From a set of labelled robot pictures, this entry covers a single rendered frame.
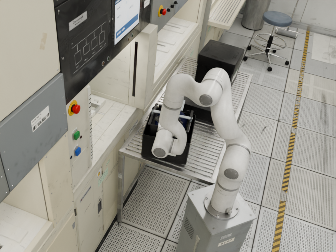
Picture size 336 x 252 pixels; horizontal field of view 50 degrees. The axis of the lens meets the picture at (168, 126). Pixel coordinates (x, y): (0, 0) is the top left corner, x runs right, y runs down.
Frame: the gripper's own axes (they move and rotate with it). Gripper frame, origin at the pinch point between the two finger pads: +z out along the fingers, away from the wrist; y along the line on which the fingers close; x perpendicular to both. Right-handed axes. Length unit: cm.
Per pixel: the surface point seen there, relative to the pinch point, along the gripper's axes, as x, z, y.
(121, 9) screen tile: 57, -4, -28
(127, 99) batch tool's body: -13.8, 24.3, -31.7
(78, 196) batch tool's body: -25, -48, -37
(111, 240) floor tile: -105, -19, -29
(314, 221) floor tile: -107, 36, 120
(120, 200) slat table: -76, -7, -26
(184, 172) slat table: -29.9, -13.1, 13.0
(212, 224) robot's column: -30, -44, 32
